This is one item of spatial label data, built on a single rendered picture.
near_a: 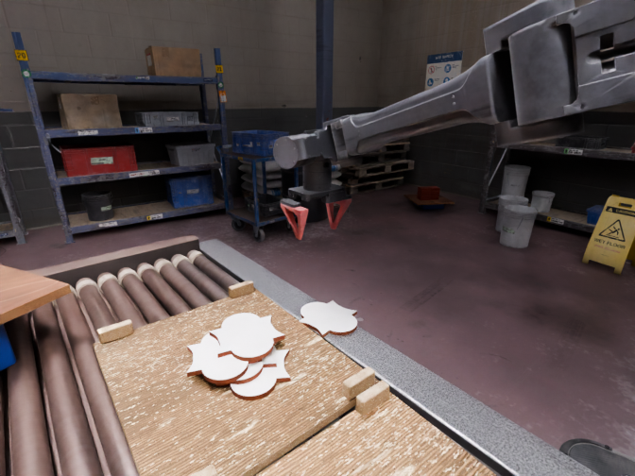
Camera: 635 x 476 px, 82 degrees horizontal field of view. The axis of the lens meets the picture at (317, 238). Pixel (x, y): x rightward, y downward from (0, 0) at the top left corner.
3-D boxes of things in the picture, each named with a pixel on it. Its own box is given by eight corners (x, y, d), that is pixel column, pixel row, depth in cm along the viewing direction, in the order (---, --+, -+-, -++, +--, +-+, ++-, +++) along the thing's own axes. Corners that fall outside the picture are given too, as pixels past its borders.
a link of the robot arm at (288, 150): (367, 161, 67) (357, 113, 66) (334, 170, 59) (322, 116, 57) (317, 172, 75) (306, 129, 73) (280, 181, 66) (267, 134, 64)
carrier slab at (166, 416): (255, 293, 90) (254, 287, 89) (380, 388, 60) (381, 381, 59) (94, 350, 69) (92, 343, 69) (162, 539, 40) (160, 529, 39)
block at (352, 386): (368, 378, 60) (368, 365, 59) (375, 384, 59) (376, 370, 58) (340, 395, 57) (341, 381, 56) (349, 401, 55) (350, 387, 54)
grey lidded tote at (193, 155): (205, 159, 475) (203, 140, 467) (218, 162, 450) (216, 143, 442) (166, 163, 444) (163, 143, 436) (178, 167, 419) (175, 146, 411)
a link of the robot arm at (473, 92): (602, 127, 31) (592, -11, 29) (556, 139, 29) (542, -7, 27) (361, 165, 71) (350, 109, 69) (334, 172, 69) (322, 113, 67)
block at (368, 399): (382, 391, 57) (383, 377, 56) (390, 399, 56) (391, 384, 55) (353, 410, 54) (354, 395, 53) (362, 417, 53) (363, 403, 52)
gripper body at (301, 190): (346, 195, 75) (347, 160, 73) (307, 204, 69) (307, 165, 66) (324, 190, 80) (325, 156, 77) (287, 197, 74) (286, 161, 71)
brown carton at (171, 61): (192, 80, 438) (189, 51, 427) (203, 79, 409) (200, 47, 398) (147, 79, 411) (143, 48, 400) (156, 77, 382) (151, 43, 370)
